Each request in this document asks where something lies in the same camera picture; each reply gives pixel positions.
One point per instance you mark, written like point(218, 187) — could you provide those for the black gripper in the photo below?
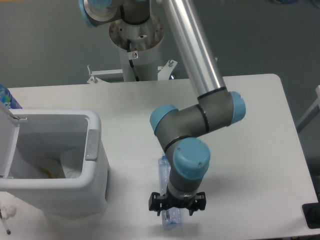
point(162, 202)

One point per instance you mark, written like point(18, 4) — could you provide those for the clear plastic water bottle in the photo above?
point(170, 217)

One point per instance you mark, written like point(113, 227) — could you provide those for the white plastic wrapper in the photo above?
point(72, 162)

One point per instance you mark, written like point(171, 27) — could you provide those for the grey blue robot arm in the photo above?
point(178, 131)

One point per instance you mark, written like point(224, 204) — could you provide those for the trash inside can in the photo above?
point(51, 167)

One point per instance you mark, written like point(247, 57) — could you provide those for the white trash can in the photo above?
point(27, 135)

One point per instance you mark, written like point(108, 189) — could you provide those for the black device at table edge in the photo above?
point(312, 214)

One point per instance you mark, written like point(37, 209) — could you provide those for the white crumpled tissue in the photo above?
point(8, 211)

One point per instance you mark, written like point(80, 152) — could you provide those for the blue patterned container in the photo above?
point(7, 98)

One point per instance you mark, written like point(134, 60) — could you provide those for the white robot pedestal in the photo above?
point(139, 48)

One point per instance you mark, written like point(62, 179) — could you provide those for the white metal frame right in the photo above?
point(310, 113)

